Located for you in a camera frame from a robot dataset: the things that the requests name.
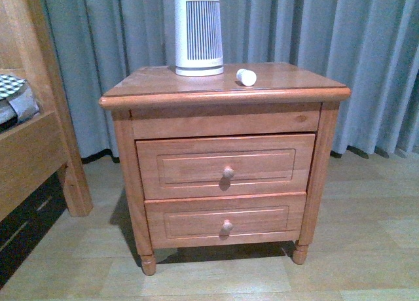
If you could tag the wooden nightstand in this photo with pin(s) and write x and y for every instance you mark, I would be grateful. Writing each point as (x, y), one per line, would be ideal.
(154, 103)

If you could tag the wooden bed frame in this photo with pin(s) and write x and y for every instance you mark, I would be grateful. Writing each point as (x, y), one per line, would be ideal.
(45, 144)

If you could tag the white ribbed air purifier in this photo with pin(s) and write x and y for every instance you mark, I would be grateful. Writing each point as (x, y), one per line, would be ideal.
(198, 38)

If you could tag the grey checkered bedding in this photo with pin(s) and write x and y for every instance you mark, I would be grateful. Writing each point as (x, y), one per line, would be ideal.
(18, 103)

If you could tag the white medicine bottle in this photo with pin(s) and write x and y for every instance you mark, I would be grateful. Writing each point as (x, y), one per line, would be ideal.
(246, 77)

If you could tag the wooden drawer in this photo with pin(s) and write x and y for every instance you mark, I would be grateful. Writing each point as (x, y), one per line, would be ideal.
(225, 166)
(224, 216)

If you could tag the grey curtain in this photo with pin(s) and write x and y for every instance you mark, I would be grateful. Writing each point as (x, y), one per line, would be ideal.
(371, 46)

